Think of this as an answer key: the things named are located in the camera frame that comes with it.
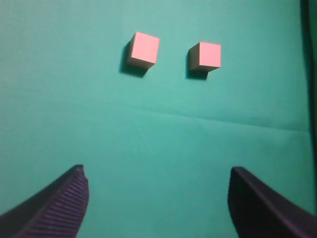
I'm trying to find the pink cube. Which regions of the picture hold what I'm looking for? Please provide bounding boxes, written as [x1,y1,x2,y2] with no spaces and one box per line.
[189,42,221,72]
[127,32,160,70]

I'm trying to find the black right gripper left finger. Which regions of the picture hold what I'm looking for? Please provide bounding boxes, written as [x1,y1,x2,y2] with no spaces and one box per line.
[0,165,89,238]

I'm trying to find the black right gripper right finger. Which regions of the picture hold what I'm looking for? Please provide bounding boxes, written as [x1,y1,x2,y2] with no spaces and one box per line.
[227,167,317,238]

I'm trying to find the green cloth backdrop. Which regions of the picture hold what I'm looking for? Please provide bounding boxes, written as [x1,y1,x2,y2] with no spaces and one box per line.
[0,0,316,238]

